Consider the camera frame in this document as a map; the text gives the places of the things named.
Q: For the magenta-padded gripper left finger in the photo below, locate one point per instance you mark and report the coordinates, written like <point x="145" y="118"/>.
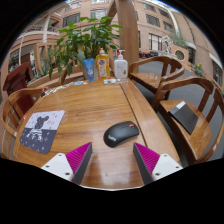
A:
<point x="58" y="164"/>

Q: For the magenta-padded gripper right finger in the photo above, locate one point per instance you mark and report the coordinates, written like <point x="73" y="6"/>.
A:
<point x="165" y="165"/>

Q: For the black computer mouse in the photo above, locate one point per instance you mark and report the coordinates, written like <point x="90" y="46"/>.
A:
<point x="120" y="133"/>

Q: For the grey printed mouse pad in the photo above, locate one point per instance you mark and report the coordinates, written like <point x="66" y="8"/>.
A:
<point x="41" y="131"/>

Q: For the wooden armchair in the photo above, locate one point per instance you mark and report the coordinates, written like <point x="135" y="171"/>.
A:
<point x="196" y="146"/>
<point x="13" y="100"/>
<point x="148" y="78"/>

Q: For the black notebook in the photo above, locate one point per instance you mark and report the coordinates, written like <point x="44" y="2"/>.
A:
<point x="185" y="116"/>

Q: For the dark red wooden podium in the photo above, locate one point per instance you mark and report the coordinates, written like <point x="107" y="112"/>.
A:
<point x="18" y="78"/>

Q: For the small clear packet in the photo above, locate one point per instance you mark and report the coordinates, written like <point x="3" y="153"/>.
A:
<point x="109" y="81"/>

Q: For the blue tube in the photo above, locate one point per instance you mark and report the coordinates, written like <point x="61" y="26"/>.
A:
<point x="89" y="68"/>

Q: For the yellow flowering plant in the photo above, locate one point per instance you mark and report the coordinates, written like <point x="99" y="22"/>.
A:
<point x="198" y="69"/>

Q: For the white pump bottle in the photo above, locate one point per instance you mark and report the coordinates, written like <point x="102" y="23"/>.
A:
<point x="120" y="68"/>

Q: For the yellow liquid bottle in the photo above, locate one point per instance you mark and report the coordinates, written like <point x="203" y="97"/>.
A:
<point x="102" y="66"/>

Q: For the green potted plant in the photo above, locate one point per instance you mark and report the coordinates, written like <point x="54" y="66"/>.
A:
<point x="83" y="40"/>

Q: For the wooden pillar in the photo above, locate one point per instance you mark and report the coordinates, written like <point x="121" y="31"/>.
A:
<point x="128" y="30"/>

